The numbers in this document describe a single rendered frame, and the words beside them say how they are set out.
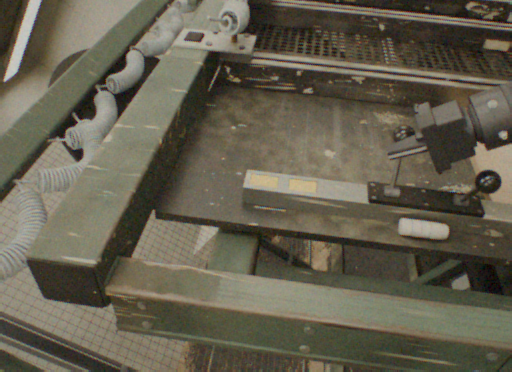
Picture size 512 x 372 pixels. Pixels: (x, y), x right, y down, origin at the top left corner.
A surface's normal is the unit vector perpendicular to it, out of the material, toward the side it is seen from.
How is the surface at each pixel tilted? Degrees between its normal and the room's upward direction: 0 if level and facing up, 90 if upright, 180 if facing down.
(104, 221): 58
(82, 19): 90
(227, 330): 90
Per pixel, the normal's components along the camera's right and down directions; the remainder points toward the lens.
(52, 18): -0.12, 0.64
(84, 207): 0.06, -0.75
